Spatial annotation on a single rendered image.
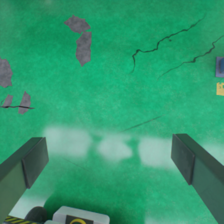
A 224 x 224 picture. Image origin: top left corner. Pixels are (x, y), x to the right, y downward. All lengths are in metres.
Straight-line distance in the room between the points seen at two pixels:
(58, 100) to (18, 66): 0.38
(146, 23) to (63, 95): 0.68
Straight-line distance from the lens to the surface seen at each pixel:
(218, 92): 1.07
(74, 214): 0.93
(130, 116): 0.93
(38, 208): 1.03
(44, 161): 0.17
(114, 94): 0.96
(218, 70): 1.10
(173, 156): 0.17
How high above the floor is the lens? 0.93
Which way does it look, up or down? 79 degrees down
